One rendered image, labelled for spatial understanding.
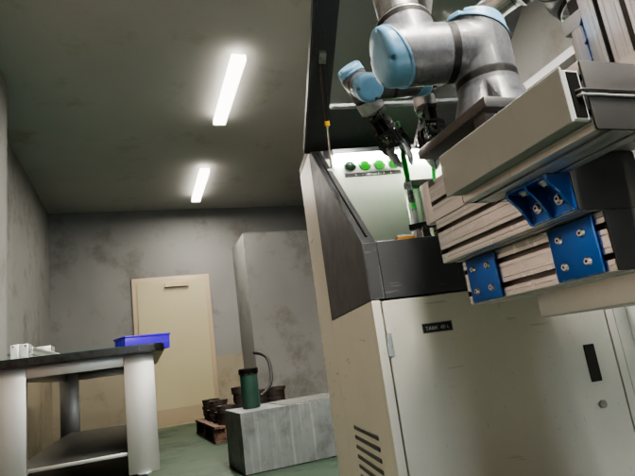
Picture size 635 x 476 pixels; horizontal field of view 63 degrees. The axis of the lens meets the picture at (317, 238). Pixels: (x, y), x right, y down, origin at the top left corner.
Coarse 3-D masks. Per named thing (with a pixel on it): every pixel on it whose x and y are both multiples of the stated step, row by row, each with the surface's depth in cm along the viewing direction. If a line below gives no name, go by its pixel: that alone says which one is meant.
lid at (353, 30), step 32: (320, 0) 164; (352, 0) 168; (448, 0) 174; (480, 0) 177; (320, 32) 172; (352, 32) 176; (512, 32) 186; (320, 96) 190; (448, 96) 203; (320, 128) 200; (352, 128) 203; (416, 128) 209
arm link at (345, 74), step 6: (354, 60) 149; (348, 66) 148; (354, 66) 146; (360, 66) 147; (342, 72) 147; (348, 72) 146; (354, 72) 146; (342, 78) 148; (348, 78) 147; (342, 84) 151; (348, 84) 154; (348, 90) 148; (354, 102) 152; (360, 102) 151
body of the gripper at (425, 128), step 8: (432, 104) 172; (416, 112) 177; (424, 112) 175; (432, 112) 172; (424, 120) 171; (432, 120) 171; (440, 120) 172; (424, 128) 172; (432, 128) 172; (440, 128) 171; (424, 136) 174; (432, 136) 171
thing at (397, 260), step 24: (408, 240) 144; (432, 240) 145; (384, 264) 141; (408, 264) 142; (432, 264) 143; (456, 264) 144; (384, 288) 140; (408, 288) 141; (432, 288) 142; (456, 288) 143
